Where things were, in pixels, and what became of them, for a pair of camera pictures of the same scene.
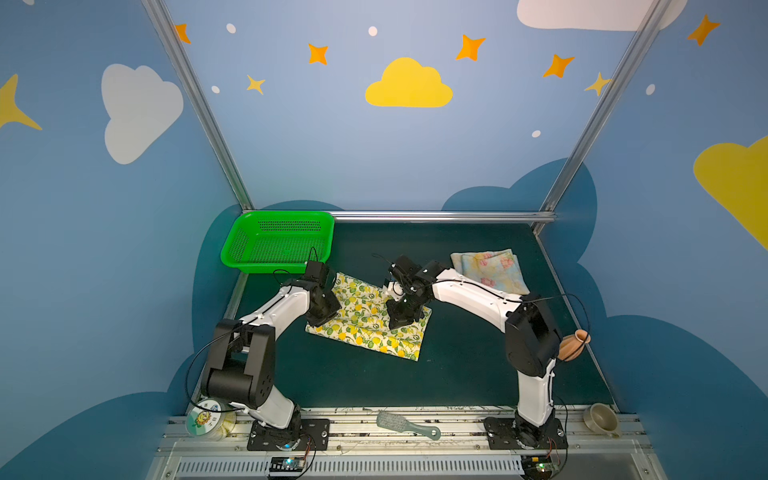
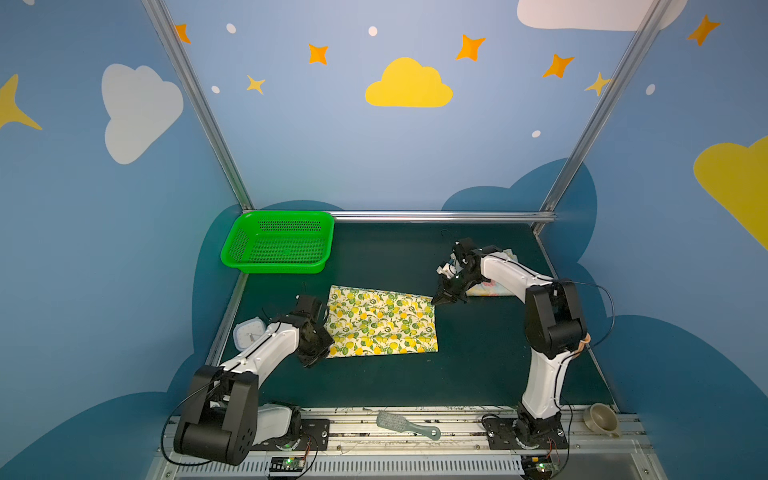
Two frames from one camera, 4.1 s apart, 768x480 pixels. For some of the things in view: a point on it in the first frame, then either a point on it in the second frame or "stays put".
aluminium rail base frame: (409, 443) stays put
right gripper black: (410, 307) → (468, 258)
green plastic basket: (279, 241) stays put
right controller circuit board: (538, 467) stays put
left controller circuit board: (287, 464) stays put
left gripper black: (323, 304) → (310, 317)
